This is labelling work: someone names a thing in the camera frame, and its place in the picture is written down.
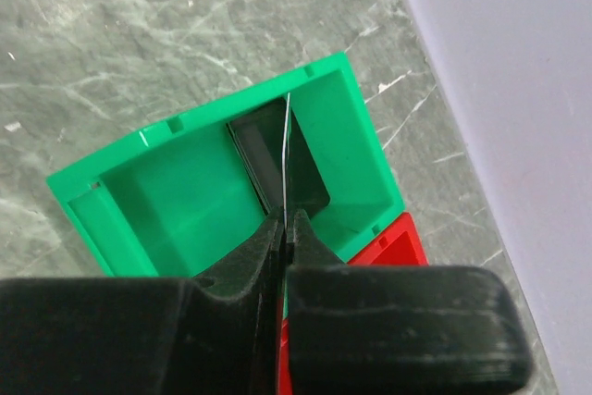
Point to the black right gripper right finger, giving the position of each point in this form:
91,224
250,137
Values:
397,329

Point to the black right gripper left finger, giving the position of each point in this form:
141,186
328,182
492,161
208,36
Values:
215,333

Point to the red plastic bin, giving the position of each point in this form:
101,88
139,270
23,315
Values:
398,244

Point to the black credit card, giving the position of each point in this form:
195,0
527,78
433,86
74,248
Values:
257,136

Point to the green plastic bin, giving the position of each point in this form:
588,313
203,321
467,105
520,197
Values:
172,198

